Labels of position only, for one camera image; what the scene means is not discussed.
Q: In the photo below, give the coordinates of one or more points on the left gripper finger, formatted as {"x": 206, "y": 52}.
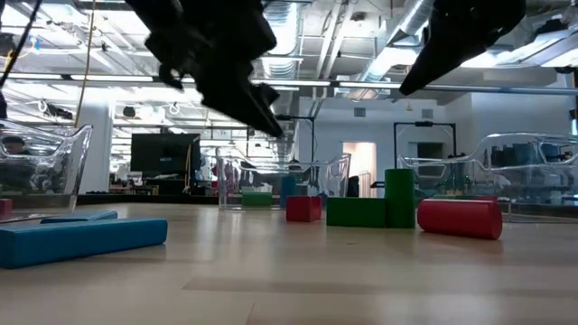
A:
{"x": 266, "y": 95}
{"x": 244, "y": 115}

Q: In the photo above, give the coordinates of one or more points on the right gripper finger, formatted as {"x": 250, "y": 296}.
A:
{"x": 433, "y": 63}

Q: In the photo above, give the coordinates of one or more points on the green cylinder block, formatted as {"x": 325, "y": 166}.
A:
{"x": 400, "y": 198}
{"x": 256, "y": 199}

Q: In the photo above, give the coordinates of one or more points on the blue cylinder block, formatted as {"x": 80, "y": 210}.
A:
{"x": 288, "y": 194}

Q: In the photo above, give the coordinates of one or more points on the red rectangular block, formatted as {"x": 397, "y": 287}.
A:
{"x": 303, "y": 208}

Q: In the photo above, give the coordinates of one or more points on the green rectangular block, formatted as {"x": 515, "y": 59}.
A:
{"x": 354, "y": 212}

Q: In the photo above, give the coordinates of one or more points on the red cylinder block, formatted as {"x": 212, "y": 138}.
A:
{"x": 458, "y": 219}

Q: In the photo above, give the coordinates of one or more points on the blue long block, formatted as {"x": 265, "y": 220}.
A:
{"x": 81, "y": 241}
{"x": 79, "y": 216}

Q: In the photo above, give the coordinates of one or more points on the red long block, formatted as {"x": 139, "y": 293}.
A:
{"x": 5, "y": 207}

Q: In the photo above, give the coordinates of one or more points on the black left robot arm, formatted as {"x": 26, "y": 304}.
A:
{"x": 198, "y": 6}

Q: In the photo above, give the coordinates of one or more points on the black monitor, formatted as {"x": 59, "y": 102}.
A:
{"x": 165, "y": 155}

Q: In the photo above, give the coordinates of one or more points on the clear plastic bin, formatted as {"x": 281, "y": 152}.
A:
{"x": 343, "y": 176}
{"x": 496, "y": 140}
{"x": 83, "y": 149}

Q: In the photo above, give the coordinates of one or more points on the ceiling light strip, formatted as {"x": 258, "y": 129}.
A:
{"x": 113, "y": 78}

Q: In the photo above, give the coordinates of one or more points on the lit doorway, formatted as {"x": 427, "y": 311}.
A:
{"x": 363, "y": 167}

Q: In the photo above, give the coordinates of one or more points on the person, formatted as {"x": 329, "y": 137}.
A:
{"x": 13, "y": 145}

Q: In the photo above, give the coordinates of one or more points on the silver ventilation duct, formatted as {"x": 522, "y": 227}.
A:
{"x": 286, "y": 67}

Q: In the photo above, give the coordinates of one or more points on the black gantry frame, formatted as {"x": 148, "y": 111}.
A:
{"x": 424, "y": 123}
{"x": 298, "y": 117}

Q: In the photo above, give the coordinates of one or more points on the wall vent grille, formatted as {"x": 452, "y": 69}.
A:
{"x": 360, "y": 112}

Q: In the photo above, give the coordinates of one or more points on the black aluminium table frame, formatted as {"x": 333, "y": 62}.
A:
{"x": 158, "y": 199}

